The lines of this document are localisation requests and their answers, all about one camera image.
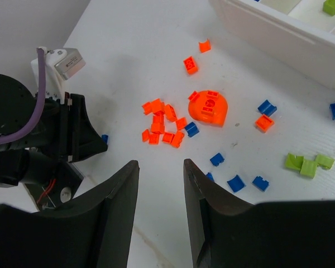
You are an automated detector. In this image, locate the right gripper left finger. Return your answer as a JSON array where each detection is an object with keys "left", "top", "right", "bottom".
[{"left": 54, "top": 160, "right": 140, "bottom": 267}]

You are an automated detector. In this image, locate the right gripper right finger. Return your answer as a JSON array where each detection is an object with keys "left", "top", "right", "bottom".
[{"left": 183, "top": 159, "right": 252, "bottom": 267}]

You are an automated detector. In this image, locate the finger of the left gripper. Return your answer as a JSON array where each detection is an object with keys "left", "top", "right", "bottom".
[{"left": 68, "top": 94, "right": 108, "bottom": 162}]

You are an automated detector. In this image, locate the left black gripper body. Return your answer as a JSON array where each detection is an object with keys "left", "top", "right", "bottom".
[{"left": 0, "top": 74, "right": 82, "bottom": 209}]

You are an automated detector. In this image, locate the blue curved tile lego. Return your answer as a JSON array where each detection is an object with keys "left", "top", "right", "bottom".
[{"left": 227, "top": 175, "right": 246, "bottom": 193}]

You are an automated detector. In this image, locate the orange lego cluster piece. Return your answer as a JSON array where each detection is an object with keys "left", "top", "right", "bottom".
[{"left": 151, "top": 98, "right": 165, "bottom": 115}]

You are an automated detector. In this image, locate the green curved lego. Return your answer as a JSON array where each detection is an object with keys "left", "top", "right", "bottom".
[{"left": 284, "top": 153, "right": 304, "bottom": 171}]

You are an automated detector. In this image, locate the blue arch lego piece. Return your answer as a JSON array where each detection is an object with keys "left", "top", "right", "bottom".
[{"left": 184, "top": 122, "right": 199, "bottom": 137}]

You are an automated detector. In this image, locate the green slope lego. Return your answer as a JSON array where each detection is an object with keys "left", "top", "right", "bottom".
[{"left": 300, "top": 159, "right": 318, "bottom": 178}]

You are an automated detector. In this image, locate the orange lego single middle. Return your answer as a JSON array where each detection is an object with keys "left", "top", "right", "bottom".
[{"left": 255, "top": 114, "right": 274, "bottom": 133}]

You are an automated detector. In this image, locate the large orange round lego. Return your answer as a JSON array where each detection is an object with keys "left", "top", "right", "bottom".
[{"left": 188, "top": 90, "right": 228, "bottom": 127}]

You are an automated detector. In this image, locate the blue lego upper middle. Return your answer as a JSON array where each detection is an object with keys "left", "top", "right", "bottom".
[{"left": 257, "top": 99, "right": 277, "bottom": 117}]

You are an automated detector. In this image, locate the orange lego far top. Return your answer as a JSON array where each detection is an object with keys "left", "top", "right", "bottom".
[{"left": 199, "top": 39, "right": 211, "bottom": 53}]

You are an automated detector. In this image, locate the white three-compartment container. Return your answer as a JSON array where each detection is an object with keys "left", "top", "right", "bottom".
[{"left": 210, "top": 1, "right": 335, "bottom": 89}]

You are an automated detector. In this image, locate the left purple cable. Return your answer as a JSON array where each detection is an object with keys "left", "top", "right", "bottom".
[{"left": 0, "top": 47, "right": 47, "bottom": 146}]

